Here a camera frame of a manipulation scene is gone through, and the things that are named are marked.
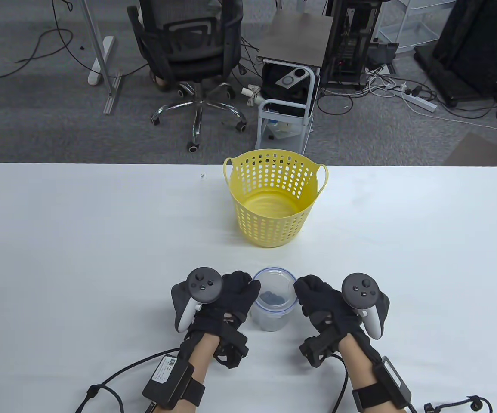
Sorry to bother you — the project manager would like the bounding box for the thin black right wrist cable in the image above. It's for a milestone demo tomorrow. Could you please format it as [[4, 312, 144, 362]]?
[[330, 353, 351, 413]]

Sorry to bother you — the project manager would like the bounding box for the black office chair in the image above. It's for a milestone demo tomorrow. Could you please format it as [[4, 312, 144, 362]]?
[[127, 0, 249, 153]]

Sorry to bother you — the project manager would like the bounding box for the person's right forearm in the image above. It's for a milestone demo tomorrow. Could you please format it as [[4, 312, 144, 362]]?
[[339, 336, 387, 413]]

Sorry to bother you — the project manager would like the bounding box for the person's right hand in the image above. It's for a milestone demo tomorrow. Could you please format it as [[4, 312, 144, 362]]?
[[293, 275, 367, 345]]

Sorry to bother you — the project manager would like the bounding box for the black open computer tower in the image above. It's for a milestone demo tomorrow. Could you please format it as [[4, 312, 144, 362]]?
[[321, 0, 382, 91]]

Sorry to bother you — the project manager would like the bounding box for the gray right hand controller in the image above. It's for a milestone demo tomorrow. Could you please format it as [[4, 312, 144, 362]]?
[[342, 273, 390, 340]]

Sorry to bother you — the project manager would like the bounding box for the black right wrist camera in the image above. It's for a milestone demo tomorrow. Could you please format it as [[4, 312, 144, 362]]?
[[299, 333, 340, 367]]

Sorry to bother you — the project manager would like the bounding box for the person's left hand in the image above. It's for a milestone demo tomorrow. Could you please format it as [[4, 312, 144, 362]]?
[[187, 271, 261, 341]]

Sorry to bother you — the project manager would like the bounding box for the small black floor box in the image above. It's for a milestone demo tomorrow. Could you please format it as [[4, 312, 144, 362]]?
[[367, 41, 399, 65]]

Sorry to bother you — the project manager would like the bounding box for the black right wrist sensor box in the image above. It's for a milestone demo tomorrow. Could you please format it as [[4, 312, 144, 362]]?
[[380, 356, 412, 409]]

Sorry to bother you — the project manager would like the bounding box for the black wrist sensor box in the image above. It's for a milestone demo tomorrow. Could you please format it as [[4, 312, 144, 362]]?
[[143, 354, 195, 409], [380, 356, 412, 409]]

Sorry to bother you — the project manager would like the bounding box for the clear plastic jar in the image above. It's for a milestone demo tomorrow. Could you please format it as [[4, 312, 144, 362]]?
[[250, 267, 297, 332]]

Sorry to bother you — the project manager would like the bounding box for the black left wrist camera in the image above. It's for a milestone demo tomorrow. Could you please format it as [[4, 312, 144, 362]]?
[[213, 327, 249, 369]]

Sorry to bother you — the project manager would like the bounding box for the black case with round vent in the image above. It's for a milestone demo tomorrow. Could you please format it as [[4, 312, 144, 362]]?
[[262, 62, 316, 117]]

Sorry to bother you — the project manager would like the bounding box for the white desk leg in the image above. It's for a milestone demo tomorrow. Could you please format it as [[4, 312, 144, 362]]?
[[78, 0, 122, 115]]

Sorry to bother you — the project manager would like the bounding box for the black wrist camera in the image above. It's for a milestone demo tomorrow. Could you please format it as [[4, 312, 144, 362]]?
[[299, 333, 340, 367], [213, 327, 249, 369]]

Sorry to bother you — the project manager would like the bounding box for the black right wrist strap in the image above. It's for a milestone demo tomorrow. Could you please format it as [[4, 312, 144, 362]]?
[[352, 385, 390, 412]]

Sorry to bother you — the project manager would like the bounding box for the brown floor mat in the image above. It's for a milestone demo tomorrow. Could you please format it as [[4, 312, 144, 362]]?
[[444, 131, 497, 168]]

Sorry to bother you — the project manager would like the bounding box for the white wire shelf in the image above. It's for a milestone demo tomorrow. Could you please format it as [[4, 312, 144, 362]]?
[[377, 0, 455, 55]]

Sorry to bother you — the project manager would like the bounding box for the large black display stand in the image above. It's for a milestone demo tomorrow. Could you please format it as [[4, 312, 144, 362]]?
[[414, 0, 497, 108]]

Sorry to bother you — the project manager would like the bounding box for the white power strip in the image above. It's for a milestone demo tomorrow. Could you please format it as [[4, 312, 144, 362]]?
[[401, 92, 438, 113]]

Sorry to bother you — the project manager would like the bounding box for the clear round jar lid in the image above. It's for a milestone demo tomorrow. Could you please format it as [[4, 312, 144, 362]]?
[[253, 267, 297, 314]]

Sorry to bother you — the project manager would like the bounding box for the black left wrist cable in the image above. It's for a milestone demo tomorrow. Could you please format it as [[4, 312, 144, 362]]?
[[74, 349, 181, 413]]

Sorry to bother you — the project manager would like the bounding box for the gray left hand controller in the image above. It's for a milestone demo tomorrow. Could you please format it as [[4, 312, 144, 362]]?
[[171, 268, 224, 334]]

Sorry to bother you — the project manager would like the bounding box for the person's left forearm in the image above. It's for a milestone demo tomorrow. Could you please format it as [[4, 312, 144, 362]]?
[[179, 333, 222, 413]]

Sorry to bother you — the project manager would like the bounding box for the black left wrist sensor box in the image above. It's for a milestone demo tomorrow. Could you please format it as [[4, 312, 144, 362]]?
[[143, 354, 195, 409]]

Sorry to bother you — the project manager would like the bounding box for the white rolling cart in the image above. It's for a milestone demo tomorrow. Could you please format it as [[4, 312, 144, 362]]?
[[255, 12, 334, 154]]

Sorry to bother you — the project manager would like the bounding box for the yellow plastic laundry basket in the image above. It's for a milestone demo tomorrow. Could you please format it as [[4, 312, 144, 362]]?
[[224, 149, 330, 249]]

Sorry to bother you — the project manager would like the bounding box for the black floor cable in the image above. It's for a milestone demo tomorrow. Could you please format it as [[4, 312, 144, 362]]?
[[0, 0, 74, 79]]

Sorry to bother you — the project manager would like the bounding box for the black wrist strap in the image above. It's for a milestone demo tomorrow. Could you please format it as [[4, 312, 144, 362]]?
[[169, 374, 207, 407], [352, 385, 390, 412]]

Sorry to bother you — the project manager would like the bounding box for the black left wrist strap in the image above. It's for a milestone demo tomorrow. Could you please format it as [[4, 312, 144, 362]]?
[[169, 374, 207, 407]]

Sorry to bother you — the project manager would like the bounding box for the gray hand controller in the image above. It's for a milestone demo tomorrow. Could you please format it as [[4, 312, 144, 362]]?
[[342, 273, 390, 340], [171, 268, 224, 334]]

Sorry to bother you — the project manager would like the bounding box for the tangle of floor cables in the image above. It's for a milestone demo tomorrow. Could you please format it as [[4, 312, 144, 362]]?
[[317, 65, 438, 117]]

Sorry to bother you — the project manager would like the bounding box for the black cable with ferrite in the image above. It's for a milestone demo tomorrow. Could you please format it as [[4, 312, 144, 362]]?
[[424, 396, 494, 413]]

